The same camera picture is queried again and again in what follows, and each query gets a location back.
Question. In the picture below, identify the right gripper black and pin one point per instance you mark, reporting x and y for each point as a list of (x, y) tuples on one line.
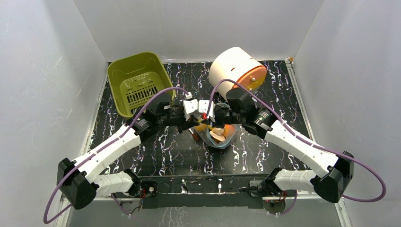
[(216, 117)]

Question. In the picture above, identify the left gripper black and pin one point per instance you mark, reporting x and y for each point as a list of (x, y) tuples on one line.
[(193, 121)]

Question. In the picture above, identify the white round toy food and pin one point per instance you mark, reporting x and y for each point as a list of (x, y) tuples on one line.
[(217, 134)]

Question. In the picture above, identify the clear zip top bag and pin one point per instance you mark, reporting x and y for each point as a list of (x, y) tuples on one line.
[(205, 137)]

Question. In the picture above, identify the small orange toy fruit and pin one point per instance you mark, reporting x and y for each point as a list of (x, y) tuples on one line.
[(202, 127)]

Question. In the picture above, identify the olive green plastic basket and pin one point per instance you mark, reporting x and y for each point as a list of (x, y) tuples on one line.
[(135, 79)]

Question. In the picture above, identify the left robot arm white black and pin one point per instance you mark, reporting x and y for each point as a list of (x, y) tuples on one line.
[(81, 180)]

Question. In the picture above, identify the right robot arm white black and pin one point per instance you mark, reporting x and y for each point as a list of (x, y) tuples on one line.
[(328, 174)]

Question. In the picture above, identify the red white marker pen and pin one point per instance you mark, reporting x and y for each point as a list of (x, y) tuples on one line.
[(194, 134)]

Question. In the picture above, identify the white orange cylindrical appliance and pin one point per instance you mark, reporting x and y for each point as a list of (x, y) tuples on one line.
[(239, 66)]

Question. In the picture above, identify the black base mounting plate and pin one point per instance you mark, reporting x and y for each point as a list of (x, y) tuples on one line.
[(234, 190)]

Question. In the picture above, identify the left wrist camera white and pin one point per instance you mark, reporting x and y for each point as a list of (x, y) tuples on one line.
[(190, 106)]

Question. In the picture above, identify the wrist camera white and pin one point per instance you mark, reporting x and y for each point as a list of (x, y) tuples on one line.
[(190, 106), (206, 110)]

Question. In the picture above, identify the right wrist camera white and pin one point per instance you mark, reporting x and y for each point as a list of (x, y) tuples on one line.
[(206, 110)]

